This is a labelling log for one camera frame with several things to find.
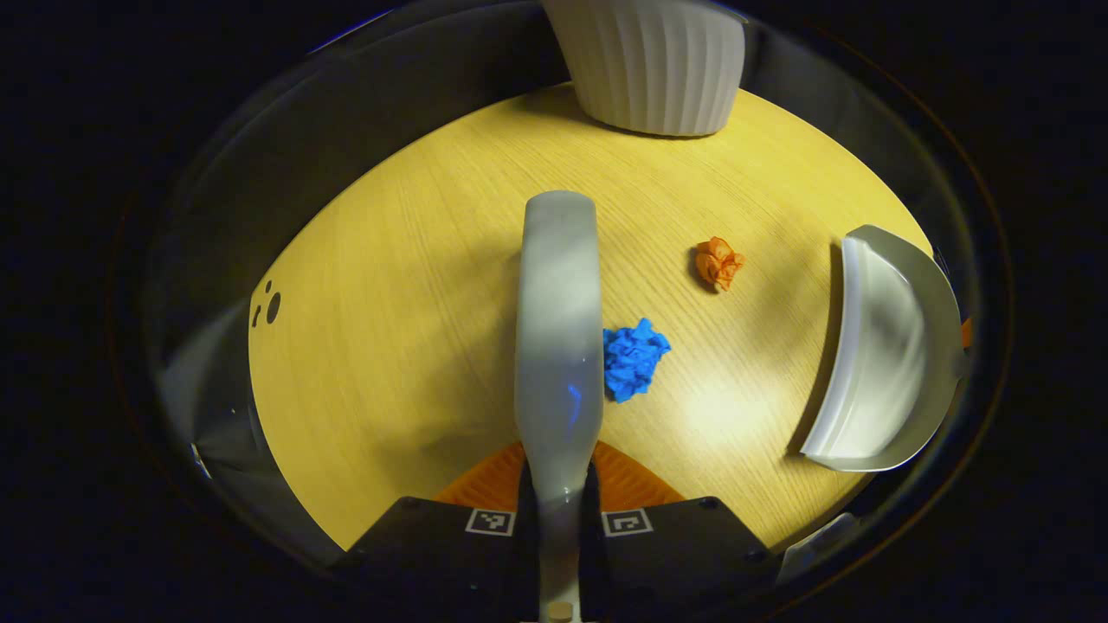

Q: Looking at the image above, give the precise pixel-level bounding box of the white dustpan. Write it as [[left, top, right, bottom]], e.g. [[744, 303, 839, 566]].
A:
[[798, 224, 971, 473]]

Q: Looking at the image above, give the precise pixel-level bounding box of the white garbage bin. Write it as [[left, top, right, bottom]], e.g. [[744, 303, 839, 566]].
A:
[[544, 0, 747, 138]]

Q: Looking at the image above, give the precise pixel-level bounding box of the orange paper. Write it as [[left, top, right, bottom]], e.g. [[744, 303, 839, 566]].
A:
[[695, 236, 746, 293]]

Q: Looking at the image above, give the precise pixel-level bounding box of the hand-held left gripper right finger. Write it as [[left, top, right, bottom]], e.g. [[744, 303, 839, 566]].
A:
[[582, 440, 776, 623]]

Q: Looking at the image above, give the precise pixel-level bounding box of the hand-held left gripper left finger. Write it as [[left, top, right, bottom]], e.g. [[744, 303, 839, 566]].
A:
[[333, 441, 542, 623]]

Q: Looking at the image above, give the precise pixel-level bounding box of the blue paper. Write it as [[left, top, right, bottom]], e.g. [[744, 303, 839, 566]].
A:
[[602, 318, 673, 404]]

